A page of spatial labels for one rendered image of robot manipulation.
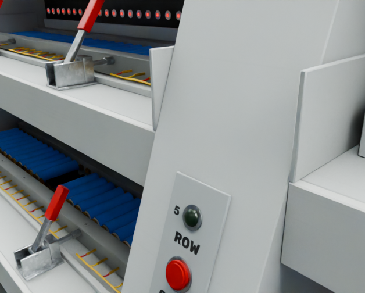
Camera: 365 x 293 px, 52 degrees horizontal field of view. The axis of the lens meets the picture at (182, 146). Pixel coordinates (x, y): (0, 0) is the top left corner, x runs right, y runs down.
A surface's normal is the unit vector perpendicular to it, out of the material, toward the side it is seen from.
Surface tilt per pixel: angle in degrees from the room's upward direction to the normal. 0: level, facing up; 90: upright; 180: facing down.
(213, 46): 90
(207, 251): 90
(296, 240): 109
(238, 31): 90
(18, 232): 19
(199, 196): 90
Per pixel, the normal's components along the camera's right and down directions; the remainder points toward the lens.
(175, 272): -0.69, -0.04
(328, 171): -0.01, -0.93
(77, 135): -0.73, 0.26
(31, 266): 0.69, 0.26
